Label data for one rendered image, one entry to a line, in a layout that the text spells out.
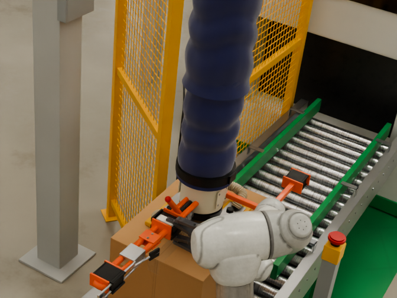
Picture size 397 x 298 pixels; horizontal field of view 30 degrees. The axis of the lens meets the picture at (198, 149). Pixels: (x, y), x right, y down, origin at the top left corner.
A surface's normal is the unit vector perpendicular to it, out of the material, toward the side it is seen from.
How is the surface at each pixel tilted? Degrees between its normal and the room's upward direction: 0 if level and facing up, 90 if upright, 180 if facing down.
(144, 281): 90
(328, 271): 90
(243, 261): 79
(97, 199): 0
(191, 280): 90
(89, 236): 0
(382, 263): 0
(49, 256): 90
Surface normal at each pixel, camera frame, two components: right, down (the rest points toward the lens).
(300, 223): 0.32, -0.30
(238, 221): 0.04, -0.73
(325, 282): -0.51, 0.42
